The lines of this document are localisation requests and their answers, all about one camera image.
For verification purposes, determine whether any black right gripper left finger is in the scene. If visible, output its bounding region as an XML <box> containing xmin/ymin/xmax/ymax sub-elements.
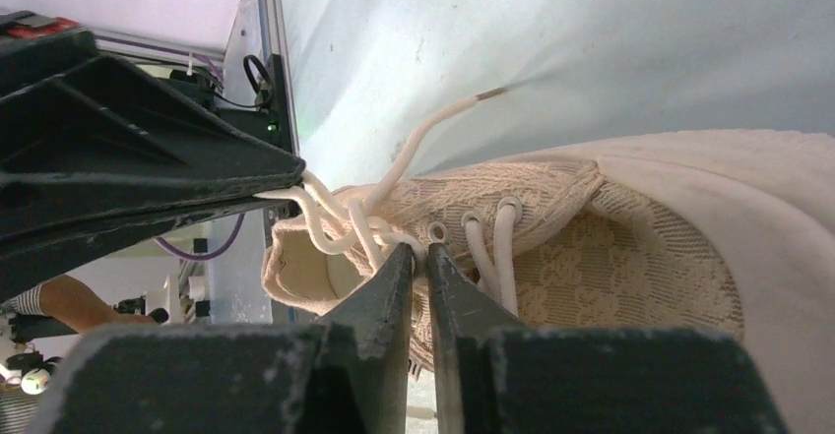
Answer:
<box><xmin>29</xmin><ymin>244</ymin><xmax>414</xmax><ymax>433</ymax></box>

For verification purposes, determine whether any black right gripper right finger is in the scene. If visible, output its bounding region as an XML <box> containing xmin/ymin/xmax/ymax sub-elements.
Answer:
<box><xmin>426</xmin><ymin>244</ymin><xmax>787</xmax><ymax>433</ymax></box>

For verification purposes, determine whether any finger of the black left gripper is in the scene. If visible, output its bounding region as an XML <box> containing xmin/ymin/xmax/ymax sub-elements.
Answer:
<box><xmin>1</xmin><ymin>197</ymin><xmax>294</xmax><ymax>300</ymax></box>
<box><xmin>1</xmin><ymin>30</ymin><xmax>305</xmax><ymax>204</ymax></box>

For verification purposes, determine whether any beige sneaker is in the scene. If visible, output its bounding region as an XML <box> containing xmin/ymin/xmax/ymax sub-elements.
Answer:
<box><xmin>261</xmin><ymin>95</ymin><xmax>834</xmax><ymax>433</ymax></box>

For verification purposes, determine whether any person forearm in background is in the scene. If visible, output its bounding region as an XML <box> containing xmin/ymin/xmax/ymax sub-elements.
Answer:
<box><xmin>1</xmin><ymin>275</ymin><xmax>157</xmax><ymax>334</ymax></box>

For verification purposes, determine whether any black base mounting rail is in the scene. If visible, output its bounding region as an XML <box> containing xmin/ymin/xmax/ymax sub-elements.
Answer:
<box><xmin>215</xmin><ymin>54</ymin><xmax>297</xmax><ymax>155</ymax></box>

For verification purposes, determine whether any aluminium frame rail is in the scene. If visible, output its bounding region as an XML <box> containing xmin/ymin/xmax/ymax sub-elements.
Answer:
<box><xmin>223</xmin><ymin>0</ymin><xmax>290</xmax><ymax>102</ymax></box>

